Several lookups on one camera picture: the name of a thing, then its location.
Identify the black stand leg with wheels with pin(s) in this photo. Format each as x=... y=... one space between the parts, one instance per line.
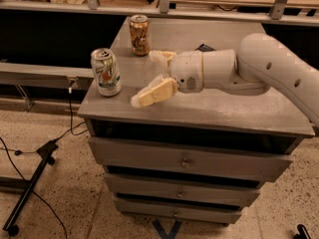
x=24 y=187

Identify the bottom grey drawer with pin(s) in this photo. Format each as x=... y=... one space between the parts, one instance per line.
x=178 y=211

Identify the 7up soda can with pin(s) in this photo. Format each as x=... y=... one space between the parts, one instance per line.
x=106 y=71

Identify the grey shelf frame rail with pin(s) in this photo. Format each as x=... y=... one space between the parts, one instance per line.
x=290 y=12

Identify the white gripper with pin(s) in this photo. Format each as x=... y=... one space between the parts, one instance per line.
x=186 y=71

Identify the grey drawer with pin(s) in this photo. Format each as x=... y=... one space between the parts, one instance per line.
x=178 y=211
x=181 y=190
x=175 y=158

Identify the middle grey drawer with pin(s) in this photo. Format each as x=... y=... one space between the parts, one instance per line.
x=181 y=190

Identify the grey drawer cabinet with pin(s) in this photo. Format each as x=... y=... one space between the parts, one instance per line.
x=212 y=119

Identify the grey metal rail bench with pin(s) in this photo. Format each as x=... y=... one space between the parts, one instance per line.
x=45 y=76

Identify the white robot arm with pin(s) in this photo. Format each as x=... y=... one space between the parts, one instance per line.
x=260 y=63

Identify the top grey drawer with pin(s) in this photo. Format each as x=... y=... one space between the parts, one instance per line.
x=175 y=158

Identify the brown gold soda can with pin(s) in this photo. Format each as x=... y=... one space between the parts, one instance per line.
x=139 y=29

